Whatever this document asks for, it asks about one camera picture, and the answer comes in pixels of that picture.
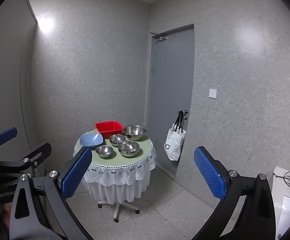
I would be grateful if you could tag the blue square plastic bowl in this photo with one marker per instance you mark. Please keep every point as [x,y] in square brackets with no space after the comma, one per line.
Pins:
[91,140]

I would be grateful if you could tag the large steel bowl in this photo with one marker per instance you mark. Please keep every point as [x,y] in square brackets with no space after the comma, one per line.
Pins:
[134,131]

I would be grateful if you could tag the white wall switch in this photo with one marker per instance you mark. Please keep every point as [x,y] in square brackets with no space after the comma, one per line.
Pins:
[212,93]

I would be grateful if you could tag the metal door closer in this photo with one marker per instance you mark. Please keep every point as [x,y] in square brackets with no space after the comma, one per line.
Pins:
[160,36]

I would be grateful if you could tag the white tote bag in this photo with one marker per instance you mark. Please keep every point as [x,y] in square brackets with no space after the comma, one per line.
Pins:
[174,145]

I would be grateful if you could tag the red plastic basin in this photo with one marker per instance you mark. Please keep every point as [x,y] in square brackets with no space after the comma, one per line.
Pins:
[107,130]

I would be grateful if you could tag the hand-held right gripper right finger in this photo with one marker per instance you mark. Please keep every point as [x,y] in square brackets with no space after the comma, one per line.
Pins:
[208,175]

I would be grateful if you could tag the white wheeled table base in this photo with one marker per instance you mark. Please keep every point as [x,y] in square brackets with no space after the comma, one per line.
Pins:
[116,210]

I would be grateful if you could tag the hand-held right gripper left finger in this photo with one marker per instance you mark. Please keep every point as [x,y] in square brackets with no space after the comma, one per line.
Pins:
[76,172]

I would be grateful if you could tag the small steel bowl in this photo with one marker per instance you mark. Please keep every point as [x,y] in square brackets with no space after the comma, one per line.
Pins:
[117,139]
[104,151]

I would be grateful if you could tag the white cabinet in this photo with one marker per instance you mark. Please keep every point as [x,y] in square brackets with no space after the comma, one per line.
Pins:
[288,205]

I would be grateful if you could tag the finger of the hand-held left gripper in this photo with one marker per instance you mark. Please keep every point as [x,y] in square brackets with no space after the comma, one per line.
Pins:
[6,133]
[38,152]

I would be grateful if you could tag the medium steel bowl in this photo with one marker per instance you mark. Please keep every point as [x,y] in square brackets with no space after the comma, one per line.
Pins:
[130,155]
[128,146]

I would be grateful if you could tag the grey door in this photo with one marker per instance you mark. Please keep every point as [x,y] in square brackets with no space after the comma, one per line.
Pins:
[172,80]

